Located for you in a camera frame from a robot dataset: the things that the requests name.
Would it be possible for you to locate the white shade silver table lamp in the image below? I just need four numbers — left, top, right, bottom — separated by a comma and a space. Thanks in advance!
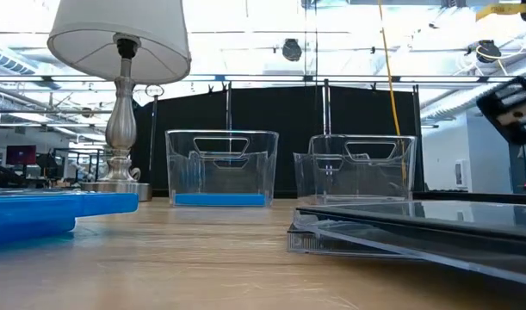
46, 0, 193, 203

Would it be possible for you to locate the blue jewel case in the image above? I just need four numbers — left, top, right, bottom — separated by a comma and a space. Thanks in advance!
0, 190, 140, 218
0, 214, 77, 247
174, 192, 267, 208

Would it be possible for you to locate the clear plastic bin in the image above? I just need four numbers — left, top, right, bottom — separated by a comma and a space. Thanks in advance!
164, 129, 281, 208
293, 133, 418, 207

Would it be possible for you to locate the metal frame crossbar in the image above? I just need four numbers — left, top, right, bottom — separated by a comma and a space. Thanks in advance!
0, 73, 526, 85

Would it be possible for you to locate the black metal rack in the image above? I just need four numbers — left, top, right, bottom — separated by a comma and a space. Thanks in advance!
51, 146, 108, 170

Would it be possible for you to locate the backdrop stand pole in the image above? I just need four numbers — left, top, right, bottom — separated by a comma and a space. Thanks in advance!
412, 84, 422, 190
144, 84, 165, 172
321, 78, 333, 137
225, 80, 233, 133

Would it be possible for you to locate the black backdrop curtain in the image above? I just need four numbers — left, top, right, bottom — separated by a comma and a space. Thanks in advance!
130, 84, 425, 199

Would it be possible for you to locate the black ceiling cord reel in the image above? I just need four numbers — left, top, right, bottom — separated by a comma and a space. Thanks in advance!
281, 37, 304, 63
476, 39, 503, 65

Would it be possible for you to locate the yellow cable tag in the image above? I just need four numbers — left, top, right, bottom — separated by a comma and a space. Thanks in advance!
474, 3, 523, 22

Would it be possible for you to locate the yellow hanging cable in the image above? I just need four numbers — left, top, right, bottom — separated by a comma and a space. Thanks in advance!
376, 0, 409, 184

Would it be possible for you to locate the white wall box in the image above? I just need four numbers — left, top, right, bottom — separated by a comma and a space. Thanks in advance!
454, 159, 467, 189

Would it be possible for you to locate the dark red monitor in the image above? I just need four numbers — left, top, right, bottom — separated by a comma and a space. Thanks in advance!
5, 144, 38, 166

